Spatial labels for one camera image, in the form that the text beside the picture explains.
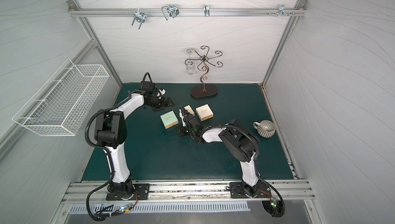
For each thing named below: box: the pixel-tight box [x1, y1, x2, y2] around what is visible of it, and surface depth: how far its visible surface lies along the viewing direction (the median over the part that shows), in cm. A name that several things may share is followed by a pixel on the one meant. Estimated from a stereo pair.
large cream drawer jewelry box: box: [195, 103, 214, 122], surface depth 103 cm
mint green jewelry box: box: [159, 109, 179, 130], surface depth 100 cm
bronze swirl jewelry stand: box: [184, 45, 224, 99], surface depth 107 cm
